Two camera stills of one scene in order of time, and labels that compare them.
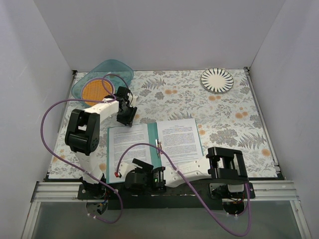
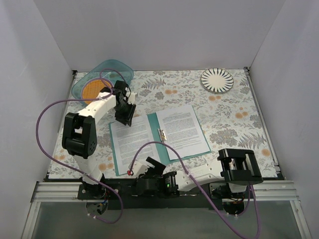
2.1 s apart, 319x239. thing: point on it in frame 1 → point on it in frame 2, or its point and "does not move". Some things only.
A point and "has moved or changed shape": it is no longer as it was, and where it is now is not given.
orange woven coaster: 97,88 does not move
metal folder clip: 158,145 → 162,135
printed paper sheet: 121,136 has moved or changed shape
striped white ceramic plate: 217,80 does not move
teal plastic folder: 154,152 has moved or changed shape
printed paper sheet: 180,139 has moved or changed shape
